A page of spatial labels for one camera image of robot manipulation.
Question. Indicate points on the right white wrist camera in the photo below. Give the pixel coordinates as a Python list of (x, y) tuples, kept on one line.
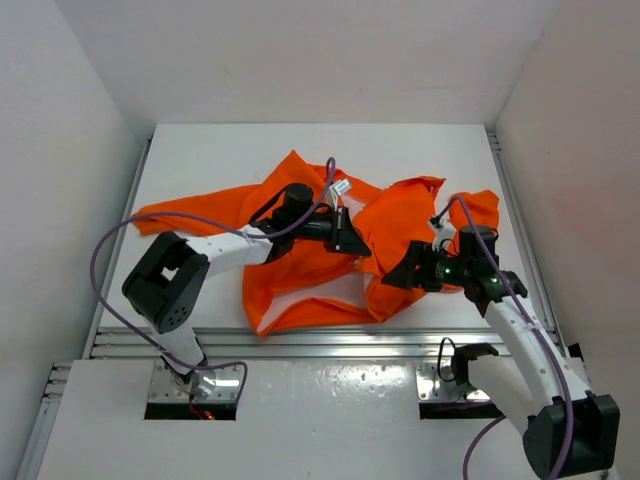
[(444, 232)]

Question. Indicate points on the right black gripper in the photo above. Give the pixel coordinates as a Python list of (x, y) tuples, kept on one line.
[(404, 272)]

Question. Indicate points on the orange zip jacket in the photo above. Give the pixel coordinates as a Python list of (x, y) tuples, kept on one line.
[(310, 287)]

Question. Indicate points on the metal base plate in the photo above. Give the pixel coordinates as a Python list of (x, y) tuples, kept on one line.
[(217, 386), (432, 389)]

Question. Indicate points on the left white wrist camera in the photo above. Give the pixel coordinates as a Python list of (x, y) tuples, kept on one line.
[(336, 191)]

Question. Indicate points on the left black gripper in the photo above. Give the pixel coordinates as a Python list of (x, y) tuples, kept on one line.
[(343, 238)]

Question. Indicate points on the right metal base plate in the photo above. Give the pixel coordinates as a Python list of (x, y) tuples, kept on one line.
[(432, 389)]

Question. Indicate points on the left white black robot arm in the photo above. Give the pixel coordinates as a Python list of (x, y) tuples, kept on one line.
[(164, 285)]

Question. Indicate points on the aluminium rail frame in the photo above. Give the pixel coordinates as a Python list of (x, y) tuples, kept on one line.
[(318, 404)]

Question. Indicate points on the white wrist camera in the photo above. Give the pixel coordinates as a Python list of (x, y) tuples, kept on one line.
[(336, 191), (444, 232)]

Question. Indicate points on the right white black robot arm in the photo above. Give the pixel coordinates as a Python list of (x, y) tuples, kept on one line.
[(566, 428)]

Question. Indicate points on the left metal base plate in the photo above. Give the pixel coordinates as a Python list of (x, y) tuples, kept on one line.
[(217, 386)]

